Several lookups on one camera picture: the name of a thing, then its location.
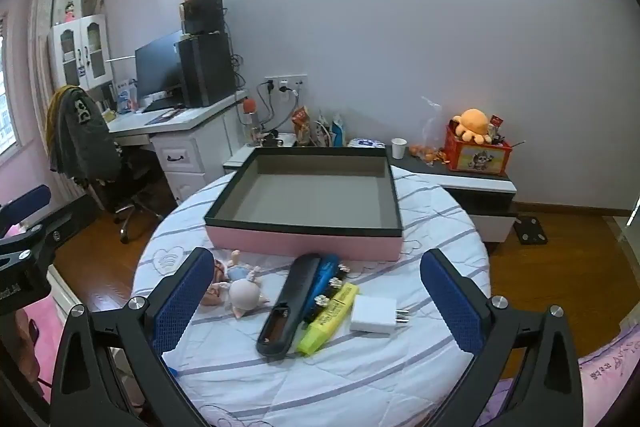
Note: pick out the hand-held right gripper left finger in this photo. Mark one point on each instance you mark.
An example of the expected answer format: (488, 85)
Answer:
(182, 302)

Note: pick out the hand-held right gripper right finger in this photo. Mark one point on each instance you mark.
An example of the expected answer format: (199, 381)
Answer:
(452, 307)

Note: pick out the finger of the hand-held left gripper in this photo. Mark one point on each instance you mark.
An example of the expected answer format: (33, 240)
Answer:
(25, 203)
(65, 219)

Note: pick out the pink doll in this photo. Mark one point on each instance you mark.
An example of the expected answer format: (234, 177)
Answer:
(245, 294)

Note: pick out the white charger plug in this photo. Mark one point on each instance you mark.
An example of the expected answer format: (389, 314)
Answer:
(372, 313)

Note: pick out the black remote control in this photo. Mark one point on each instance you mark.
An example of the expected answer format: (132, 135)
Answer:
(285, 307)

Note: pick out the black decorated hair clip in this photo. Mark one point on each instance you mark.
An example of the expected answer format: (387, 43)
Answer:
(330, 289)

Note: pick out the yellow highlighter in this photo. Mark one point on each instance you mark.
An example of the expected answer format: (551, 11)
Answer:
(325, 322)

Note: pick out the blue highlighter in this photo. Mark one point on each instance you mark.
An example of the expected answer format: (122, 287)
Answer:
(327, 272)

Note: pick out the pink box with dark rim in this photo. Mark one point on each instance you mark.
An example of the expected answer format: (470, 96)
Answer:
(310, 202)

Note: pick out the pink bedding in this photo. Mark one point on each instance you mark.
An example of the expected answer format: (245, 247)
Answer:
(47, 337)

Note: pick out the grey jacket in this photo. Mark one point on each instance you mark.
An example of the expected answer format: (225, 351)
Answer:
(82, 132)

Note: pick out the window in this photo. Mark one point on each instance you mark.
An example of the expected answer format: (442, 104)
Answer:
(6, 107)

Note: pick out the black floor scale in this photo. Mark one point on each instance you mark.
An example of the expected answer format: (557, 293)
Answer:
(530, 231)

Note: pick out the white desk with drawers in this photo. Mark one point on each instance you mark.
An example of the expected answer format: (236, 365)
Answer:
(185, 157)

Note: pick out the blue white carton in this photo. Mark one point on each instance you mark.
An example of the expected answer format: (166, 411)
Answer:
(126, 96)

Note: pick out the red printed box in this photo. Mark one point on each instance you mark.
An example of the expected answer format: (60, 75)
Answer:
(480, 157)

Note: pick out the pile of small oranges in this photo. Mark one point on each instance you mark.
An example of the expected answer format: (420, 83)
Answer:
(427, 153)

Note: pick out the white glass door cabinet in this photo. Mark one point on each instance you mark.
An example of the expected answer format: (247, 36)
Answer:
(75, 52)

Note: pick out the pink printed blanket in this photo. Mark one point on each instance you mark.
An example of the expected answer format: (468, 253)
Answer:
(600, 372)

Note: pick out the white paper cup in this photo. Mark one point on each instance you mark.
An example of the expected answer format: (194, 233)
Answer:
(399, 149)

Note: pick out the black computer monitor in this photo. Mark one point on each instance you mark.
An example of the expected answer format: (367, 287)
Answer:
(157, 64)

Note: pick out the clear plastic bag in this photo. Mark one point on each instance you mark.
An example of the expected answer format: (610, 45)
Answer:
(432, 127)

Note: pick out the blue white wipes packet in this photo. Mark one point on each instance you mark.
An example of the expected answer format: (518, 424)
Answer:
(366, 143)

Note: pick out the orange plush octopus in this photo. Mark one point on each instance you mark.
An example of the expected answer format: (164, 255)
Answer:
(472, 122)

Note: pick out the patterned curtain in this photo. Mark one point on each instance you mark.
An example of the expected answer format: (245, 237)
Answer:
(42, 17)

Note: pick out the small pink figure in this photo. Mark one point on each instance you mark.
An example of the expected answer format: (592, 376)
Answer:
(70, 12)

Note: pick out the black computer tower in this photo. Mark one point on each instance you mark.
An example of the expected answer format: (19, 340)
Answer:
(205, 72)

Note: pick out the bottle with orange cap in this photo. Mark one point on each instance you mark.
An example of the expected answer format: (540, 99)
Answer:
(248, 107)

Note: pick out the blue and white bag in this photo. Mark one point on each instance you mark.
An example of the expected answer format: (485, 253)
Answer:
(338, 132)

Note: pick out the red snack bag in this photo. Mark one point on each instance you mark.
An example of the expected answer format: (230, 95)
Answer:
(301, 124)

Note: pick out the stacked black boxes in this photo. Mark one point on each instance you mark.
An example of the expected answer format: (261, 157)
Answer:
(202, 14)

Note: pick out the white wall outlet strip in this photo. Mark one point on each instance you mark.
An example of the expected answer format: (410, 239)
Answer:
(285, 83)

